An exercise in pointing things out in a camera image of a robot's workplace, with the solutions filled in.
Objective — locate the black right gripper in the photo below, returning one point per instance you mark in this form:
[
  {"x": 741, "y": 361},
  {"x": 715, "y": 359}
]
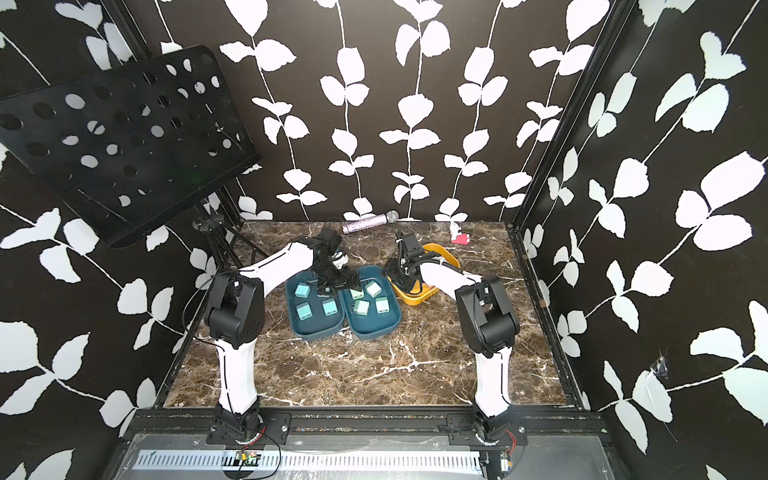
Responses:
[{"x": 390, "y": 267}]

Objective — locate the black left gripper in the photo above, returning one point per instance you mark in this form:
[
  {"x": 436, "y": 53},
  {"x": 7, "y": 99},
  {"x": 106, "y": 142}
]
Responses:
[{"x": 344, "y": 282}]

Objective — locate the yellow storage box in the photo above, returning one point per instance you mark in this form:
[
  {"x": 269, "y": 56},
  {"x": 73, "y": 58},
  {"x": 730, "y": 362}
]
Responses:
[{"x": 440, "y": 272}]

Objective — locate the teal storage box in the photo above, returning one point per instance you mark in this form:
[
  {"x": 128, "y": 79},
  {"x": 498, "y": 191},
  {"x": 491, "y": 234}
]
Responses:
[
  {"x": 318, "y": 326},
  {"x": 373, "y": 325}
]

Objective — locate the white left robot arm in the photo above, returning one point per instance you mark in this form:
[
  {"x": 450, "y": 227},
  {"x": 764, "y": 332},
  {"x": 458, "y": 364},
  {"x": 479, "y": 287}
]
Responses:
[{"x": 235, "y": 309}]

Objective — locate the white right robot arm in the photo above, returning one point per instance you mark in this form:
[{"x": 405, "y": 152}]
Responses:
[{"x": 486, "y": 315}]

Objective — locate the pink white small box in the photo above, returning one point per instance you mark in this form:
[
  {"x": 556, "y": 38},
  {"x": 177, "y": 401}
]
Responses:
[{"x": 457, "y": 235}]

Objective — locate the black music stand tripod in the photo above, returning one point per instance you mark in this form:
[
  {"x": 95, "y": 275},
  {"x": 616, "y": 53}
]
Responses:
[{"x": 222, "y": 238}]

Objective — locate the black perforated music stand desk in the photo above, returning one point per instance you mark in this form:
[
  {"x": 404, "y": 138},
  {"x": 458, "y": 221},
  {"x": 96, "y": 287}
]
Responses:
[{"x": 131, "y": 148}]

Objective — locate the black front rail frame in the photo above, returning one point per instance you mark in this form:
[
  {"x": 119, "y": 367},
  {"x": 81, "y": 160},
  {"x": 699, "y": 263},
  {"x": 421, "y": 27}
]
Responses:
[{"x": 370, "y": 443}]

